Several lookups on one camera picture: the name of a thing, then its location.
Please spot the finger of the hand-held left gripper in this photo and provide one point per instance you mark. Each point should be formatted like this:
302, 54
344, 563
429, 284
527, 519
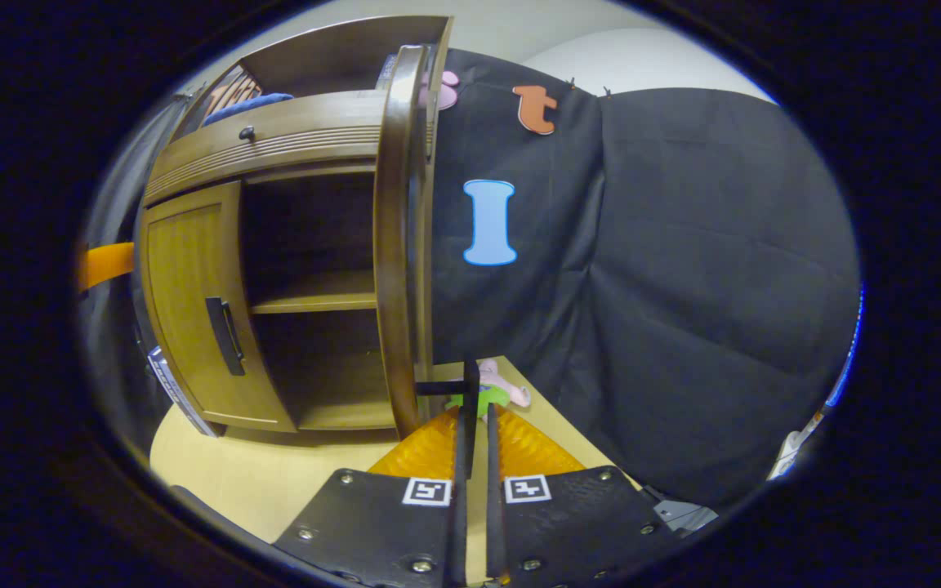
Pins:
107, 265

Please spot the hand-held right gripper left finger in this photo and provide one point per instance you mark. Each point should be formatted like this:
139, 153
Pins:
461, 506

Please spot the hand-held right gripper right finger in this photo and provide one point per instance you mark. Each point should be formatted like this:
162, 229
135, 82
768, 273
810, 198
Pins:
494, 506

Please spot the wooden cabinet door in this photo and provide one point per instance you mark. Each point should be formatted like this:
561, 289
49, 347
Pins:
393, 245
185, 278

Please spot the wooden double-door shoe cabinet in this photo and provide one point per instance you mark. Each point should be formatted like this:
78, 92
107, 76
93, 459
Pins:
323, 296

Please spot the pink and green toy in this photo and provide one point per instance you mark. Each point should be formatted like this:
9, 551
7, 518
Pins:
503, 384

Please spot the white printed strip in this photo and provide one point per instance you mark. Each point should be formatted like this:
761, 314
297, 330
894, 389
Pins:
180, 392

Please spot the blue folded towel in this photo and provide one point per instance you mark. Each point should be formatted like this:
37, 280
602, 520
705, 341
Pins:
250, 104

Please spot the wooden drawer with black knob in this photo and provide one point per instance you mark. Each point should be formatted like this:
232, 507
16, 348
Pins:
307, 118

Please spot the white plastic object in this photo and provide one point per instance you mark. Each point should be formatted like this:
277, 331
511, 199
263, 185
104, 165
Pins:
793, 449

